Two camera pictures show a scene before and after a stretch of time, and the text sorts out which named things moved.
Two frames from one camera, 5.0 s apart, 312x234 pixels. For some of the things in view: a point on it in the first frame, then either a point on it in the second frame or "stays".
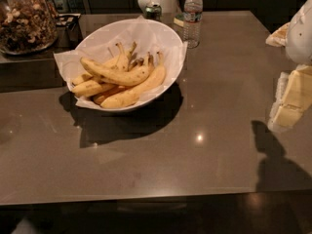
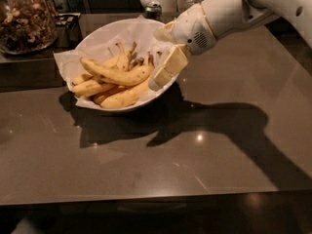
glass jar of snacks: [27, 19] stays
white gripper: [300, 36] -> [191, 30]
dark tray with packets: [68, 31] stays
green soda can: [153, 12] stays
